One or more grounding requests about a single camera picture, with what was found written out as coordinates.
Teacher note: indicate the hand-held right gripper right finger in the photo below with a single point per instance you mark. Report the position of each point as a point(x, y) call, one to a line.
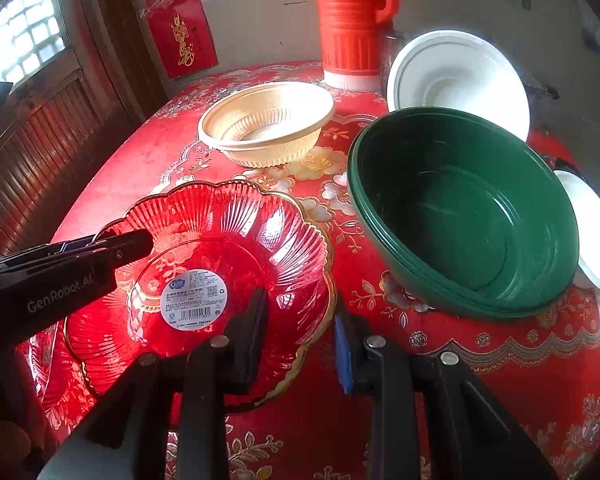
point(343, 355)

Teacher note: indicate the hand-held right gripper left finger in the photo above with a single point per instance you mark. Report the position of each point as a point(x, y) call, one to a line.
point(250, 342)

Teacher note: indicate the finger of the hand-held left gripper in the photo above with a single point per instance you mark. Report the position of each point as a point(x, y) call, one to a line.
point(127, 246)
point(55, 249)

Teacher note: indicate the red glass plate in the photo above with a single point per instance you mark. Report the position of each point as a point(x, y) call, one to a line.
point(220, 240)

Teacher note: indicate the large white bowl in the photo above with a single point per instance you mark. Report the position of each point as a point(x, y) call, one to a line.
point(455, 70)

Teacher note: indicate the brown slatted wooden door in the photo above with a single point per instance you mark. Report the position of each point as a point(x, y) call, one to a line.
point(55, 150)

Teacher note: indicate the red floral tablecloth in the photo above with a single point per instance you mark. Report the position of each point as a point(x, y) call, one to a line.
point(505, 385)

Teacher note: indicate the green plastic bowl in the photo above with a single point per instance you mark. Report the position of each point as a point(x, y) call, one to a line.
point(455, 210)

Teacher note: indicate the beige plastic bowl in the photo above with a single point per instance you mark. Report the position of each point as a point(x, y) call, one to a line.
point(280, 110)

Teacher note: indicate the gridded window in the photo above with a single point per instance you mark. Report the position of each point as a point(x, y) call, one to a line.
point(25, 30)

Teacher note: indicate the small white bowl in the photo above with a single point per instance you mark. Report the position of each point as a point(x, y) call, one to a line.
point(595, 240)

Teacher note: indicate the orange thermos flask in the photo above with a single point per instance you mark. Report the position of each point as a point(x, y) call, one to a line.
point(350, 20)

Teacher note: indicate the red gold-lettered wall hanging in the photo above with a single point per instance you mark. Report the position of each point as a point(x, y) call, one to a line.
point(182, 35)

